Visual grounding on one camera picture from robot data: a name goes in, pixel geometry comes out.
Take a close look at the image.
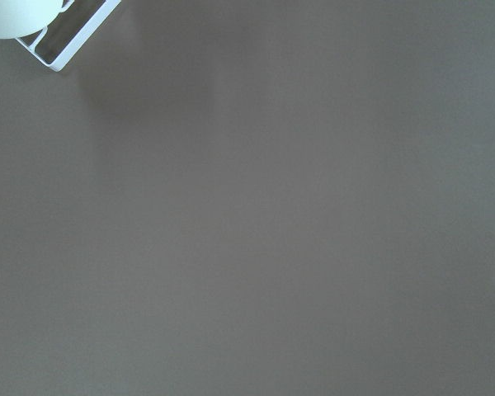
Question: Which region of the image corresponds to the white cup rack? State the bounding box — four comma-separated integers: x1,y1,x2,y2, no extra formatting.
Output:
16,0,120,72

